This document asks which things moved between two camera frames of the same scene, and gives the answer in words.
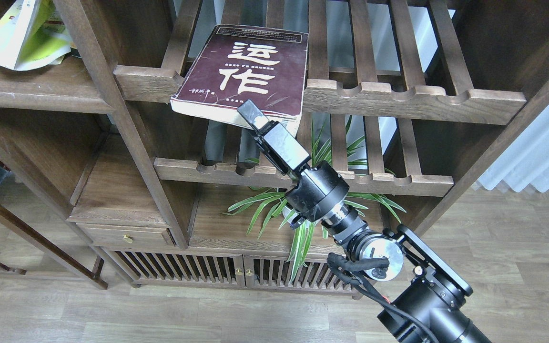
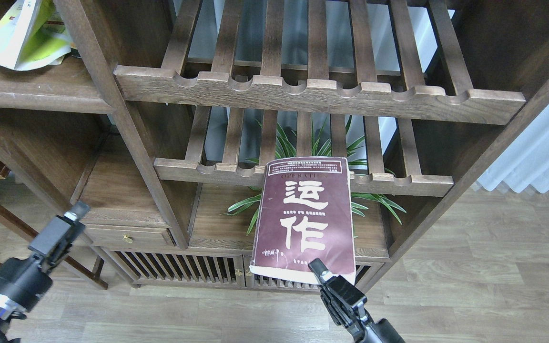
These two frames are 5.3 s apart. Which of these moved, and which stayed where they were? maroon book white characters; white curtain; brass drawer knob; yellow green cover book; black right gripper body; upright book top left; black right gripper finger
Moved: black right gripper finger; maroon book white characters; black right gripper body
Stayed: upright book top left; yellow green cover book; brass drawer knob; white curtain
